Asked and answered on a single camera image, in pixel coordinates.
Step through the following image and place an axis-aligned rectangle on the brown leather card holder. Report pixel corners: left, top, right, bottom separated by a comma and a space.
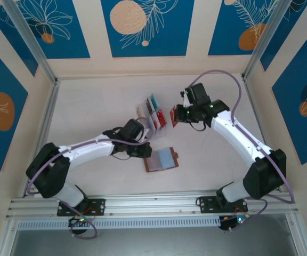
144, 147, 180, 173

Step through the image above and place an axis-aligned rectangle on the clear acrylic card rack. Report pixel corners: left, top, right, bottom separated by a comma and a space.
136, 93, 168, 139

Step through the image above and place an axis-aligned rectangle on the teal card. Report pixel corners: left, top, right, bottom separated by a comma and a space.
151, 93, 161, 110

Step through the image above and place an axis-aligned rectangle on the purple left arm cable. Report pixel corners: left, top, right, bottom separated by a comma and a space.
26, 117, 154, 239

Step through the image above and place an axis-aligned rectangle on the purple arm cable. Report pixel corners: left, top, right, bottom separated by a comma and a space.
26, 117, 154, 239
188, 69, 295, 233

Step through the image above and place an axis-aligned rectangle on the aluminium mounting rail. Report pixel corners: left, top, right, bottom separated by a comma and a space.
5, 188, 301, 221

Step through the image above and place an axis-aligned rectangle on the aluminium table side rail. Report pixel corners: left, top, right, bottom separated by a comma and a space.
241, 74, 289, 193
22, 78, 61, 198

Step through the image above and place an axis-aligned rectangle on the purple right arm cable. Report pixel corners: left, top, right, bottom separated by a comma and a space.
188, 69, 295, 233

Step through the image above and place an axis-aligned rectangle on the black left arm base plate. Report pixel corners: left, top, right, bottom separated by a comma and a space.
56, 198, 107, 217

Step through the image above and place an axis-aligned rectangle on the white slotted cable duct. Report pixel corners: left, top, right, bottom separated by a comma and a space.
17, 216, 221, 231

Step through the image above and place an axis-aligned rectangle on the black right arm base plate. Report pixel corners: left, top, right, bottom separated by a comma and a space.
197, 196, 249, 214

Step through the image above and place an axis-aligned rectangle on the aluminium frame post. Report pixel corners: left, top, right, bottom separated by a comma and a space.
241, 0, 307, 81
2, 0, 58, 84

